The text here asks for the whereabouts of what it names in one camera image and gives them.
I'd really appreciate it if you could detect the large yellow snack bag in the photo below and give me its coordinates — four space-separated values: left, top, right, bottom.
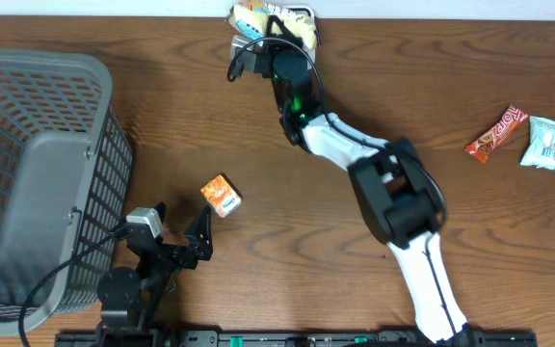
226 0 319 51

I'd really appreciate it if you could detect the small orange snack box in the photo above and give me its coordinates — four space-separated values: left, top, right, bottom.
200 174 242 218

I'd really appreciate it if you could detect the red Top chocolate bar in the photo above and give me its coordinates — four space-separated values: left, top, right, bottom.
464 104 529 163

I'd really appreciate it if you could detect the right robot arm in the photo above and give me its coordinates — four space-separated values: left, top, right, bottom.
228 14 468 346

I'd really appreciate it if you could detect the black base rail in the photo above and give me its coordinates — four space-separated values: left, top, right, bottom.
54 328 538 347

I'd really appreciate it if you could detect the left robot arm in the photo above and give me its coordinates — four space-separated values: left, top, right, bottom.
95 202 213 346

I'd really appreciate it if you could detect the white barcode scanner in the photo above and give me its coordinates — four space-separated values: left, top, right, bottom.
283 5 316 63

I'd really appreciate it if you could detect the grey plastic shopping basket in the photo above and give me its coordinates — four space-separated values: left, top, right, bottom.
0 48 133 335

